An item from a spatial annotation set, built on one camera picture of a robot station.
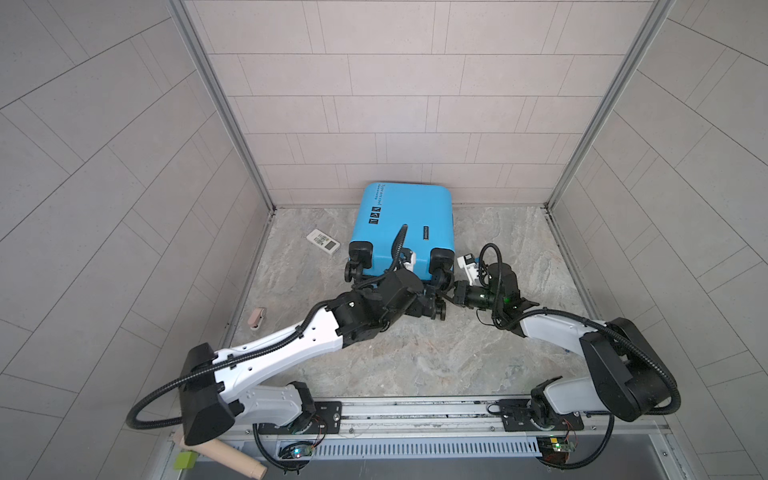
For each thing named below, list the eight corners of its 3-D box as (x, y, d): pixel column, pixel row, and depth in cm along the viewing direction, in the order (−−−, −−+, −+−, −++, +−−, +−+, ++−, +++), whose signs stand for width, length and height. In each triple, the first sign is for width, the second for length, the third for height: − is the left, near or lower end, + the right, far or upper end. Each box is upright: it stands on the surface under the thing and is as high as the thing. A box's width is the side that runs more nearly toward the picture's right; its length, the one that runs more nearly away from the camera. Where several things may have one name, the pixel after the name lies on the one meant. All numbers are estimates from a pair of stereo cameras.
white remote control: (308, 239, 108) (306, 236, 107) (318, 231, 111) (317, 227, 109) (330, 255, 104) (329, 252, 102) (340, 246, 107) (340, 243, 105)
